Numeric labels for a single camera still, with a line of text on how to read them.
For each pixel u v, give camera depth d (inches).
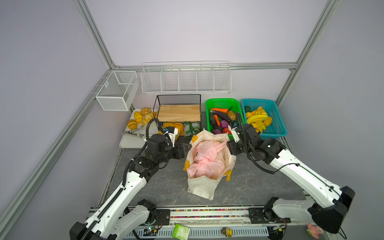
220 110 45.5
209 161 29.7
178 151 24.8
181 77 41.2
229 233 26.8
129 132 41.4
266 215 26.2
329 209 15.4
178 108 40.0
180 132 40.2
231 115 44.1
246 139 21.3
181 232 26.8
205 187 30.4
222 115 43.8
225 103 47.2
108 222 15.5
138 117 45.3
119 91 38.4
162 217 29.0
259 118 41.8
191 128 40.9
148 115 45.0
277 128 37.9
